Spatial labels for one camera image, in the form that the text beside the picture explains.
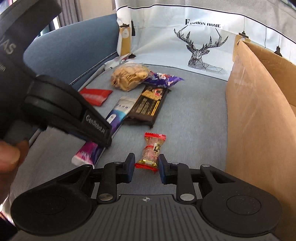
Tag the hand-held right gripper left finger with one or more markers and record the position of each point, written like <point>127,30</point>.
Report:
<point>131,166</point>

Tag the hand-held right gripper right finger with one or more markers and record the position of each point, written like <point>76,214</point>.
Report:
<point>162,169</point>

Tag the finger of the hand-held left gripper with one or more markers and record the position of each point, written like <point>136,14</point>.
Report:
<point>99,118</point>

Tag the white blue pink packet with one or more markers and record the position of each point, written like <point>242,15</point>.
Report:
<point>118,113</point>

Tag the small red-ended cracker packet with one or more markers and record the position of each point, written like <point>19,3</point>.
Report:
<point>150,150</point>

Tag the red snack packet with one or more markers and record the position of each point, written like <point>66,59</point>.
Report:
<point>94,96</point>

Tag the black snack packet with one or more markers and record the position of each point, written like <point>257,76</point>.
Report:
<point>144,106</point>

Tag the clear bag of crackers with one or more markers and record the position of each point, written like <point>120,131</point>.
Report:
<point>126,76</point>

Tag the purple snack packet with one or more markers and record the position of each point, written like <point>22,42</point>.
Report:
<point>161,80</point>

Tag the brown cardboard box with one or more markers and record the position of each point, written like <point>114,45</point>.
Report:
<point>254,127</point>

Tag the person's left hand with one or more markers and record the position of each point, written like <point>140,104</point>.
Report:
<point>11,155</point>

